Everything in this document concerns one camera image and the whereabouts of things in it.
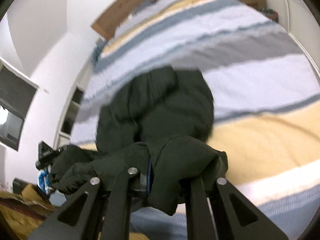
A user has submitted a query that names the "black puffer jacket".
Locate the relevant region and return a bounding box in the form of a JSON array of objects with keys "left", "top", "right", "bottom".
[{"left": 49, "top": 66, "right": 228, "bottom": 216}]

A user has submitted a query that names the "blue white gloved left hand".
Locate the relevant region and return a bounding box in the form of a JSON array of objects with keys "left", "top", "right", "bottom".
[{"left": 37, "top": 168, "right": 55, "bottom": 195}]

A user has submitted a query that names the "white bedside shelf unit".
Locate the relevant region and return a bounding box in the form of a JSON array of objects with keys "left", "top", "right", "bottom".
[{"left": 53, "top": 60, "right": 93, "bottom": 148}]

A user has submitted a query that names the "yellow patterned rug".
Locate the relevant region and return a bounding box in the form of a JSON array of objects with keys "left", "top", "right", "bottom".
[{"left": 1, "top": 184, "right": 57, "bottom": 239}]

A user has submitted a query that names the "dark window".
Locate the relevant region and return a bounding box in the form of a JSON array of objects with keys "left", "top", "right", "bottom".
[{"left": 0, "top": 61, "right": 37, "bottom": 150}]

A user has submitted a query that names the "striped bed blanket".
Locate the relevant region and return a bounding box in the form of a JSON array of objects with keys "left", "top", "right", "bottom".
[{"left": 71, "top": 0, "right": 319, "bottom": 239}]

